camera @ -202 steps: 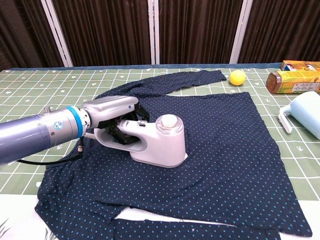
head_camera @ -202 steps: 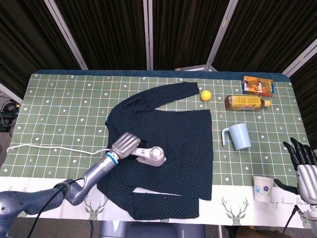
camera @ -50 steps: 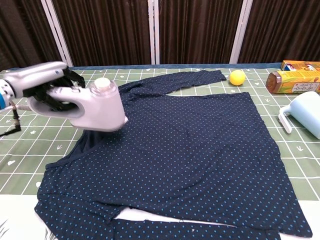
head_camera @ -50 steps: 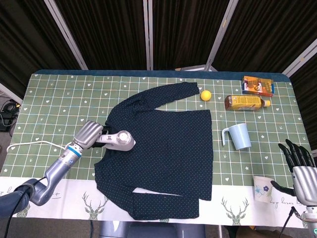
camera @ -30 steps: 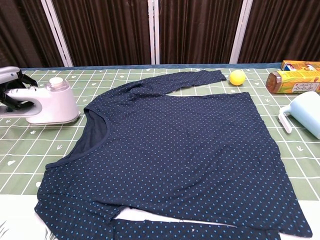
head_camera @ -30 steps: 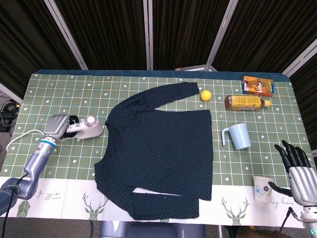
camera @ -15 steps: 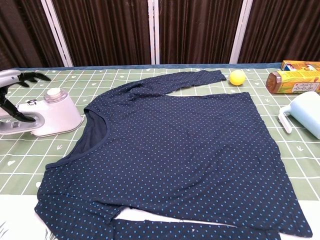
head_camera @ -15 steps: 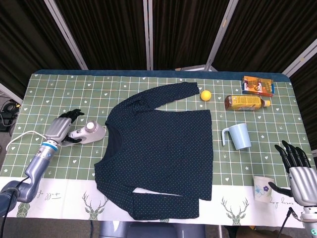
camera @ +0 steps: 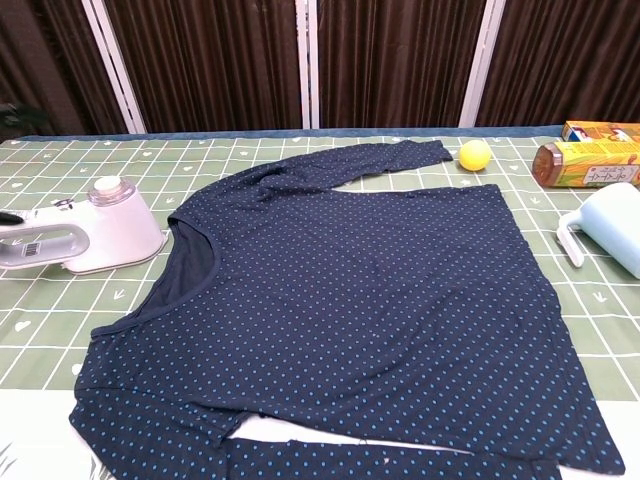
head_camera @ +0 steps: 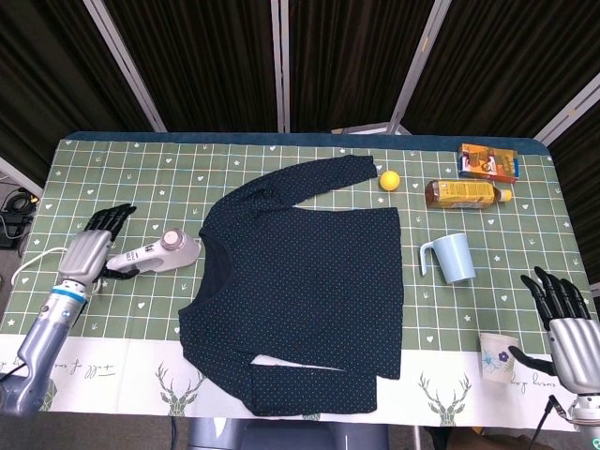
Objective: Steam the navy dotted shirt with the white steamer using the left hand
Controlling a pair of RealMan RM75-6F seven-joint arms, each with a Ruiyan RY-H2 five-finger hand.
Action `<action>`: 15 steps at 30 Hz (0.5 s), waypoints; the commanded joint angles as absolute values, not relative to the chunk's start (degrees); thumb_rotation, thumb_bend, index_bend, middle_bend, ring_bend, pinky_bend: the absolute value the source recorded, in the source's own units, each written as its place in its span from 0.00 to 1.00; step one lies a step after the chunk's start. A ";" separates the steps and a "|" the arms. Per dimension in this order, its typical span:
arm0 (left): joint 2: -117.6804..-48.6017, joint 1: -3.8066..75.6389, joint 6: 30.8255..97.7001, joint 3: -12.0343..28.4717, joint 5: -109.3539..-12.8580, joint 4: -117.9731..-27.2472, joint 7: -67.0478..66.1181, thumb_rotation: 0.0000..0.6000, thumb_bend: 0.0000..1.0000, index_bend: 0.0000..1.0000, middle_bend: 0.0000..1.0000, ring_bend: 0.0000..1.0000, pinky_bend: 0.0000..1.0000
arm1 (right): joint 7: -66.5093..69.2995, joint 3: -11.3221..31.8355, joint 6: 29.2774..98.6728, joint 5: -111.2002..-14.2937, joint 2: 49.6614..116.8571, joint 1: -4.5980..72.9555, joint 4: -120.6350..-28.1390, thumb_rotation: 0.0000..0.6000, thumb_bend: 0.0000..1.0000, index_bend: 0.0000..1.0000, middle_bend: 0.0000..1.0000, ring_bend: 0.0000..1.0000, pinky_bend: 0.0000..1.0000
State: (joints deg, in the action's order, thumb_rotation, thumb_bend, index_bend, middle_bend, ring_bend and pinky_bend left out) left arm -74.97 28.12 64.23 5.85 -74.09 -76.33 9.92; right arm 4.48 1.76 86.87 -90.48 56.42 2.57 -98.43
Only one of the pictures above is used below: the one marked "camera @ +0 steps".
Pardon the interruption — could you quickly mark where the dark blue dotted shirt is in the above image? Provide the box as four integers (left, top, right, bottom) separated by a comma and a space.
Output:
69, 139, 627, 480

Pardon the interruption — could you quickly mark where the dark brown pleated curtain panel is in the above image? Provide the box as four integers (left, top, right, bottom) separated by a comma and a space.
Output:
102, 0, 304, 134
316, 0, 489, 130
475, 0, 640, 128
0, 0, 132, 142

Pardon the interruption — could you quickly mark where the light blue plastic mug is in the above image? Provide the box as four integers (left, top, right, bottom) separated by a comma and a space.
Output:
556, 181, 640, 281

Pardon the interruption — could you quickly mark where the white handheld steam iron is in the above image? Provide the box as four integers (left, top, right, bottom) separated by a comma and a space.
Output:
0, 175, 168, 275

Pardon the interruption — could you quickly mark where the orange snack carton box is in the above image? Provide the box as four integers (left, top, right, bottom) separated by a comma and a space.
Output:
560, 119, 640, 144

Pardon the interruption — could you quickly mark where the green grid pattern tablecloth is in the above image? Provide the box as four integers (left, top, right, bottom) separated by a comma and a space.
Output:
0, 127, 640, 480

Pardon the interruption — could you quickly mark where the yellow ball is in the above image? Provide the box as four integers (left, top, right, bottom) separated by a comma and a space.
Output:
458, 139, 493, 173

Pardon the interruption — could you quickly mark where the white screen frame post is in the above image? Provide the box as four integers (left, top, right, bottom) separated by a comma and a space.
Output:
81, 0, 147, 135
458, 0, 507, 129
297, 0, 322, 130

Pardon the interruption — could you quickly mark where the brown tea bottle yellow label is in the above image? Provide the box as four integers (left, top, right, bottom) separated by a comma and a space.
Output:
531, 140, 640, 190

